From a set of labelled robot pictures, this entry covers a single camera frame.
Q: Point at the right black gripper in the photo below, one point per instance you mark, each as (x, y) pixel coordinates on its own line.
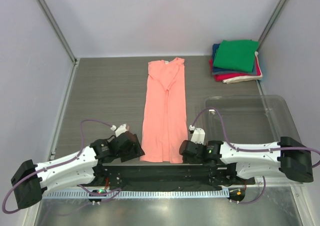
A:
(186, 159)

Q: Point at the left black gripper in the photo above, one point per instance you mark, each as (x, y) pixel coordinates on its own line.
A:
(136, 150)

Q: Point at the salmon pink t-shirt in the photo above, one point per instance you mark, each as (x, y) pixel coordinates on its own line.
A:
(164, 125)

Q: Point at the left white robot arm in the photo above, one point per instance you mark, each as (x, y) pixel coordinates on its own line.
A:
(32, 182)

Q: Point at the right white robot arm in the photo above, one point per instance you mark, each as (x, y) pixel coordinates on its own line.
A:
(285, 158)

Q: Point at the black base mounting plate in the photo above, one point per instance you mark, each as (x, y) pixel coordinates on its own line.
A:
(128, 175)

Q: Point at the clear plastic bin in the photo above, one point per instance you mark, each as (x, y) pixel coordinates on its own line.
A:
(250, 119)

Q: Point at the folded red t-shirt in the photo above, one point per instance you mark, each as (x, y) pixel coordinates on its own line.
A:
(224, 75)

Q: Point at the folded cream t-shirt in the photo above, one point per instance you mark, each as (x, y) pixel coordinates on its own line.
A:
(258, 76)

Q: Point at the folded green t-shirt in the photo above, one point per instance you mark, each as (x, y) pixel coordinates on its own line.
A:
(236, 55)

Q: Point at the folded blue t-shirt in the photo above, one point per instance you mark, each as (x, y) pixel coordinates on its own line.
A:
(214, 50)

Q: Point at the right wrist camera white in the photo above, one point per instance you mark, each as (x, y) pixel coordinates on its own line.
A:
(197, 135)

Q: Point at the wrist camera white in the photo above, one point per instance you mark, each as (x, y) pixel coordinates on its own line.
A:
(197, 135)
(119, 130)

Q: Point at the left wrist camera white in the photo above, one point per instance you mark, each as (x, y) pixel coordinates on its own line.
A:
(119, 130)

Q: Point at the white slotted cable duct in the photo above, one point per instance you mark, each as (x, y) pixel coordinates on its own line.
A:
(80, 194)

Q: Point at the aluminium front rail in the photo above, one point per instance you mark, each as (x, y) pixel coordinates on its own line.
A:
(272, 182)

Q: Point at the left aluminium frame post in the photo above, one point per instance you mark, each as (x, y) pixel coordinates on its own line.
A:
(53, 23)

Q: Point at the aluminium frame post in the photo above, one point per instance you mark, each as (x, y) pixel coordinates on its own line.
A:
(271, 21)
(53, 23)

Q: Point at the right aluminium frame post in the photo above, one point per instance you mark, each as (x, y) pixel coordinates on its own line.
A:
(271, 21)

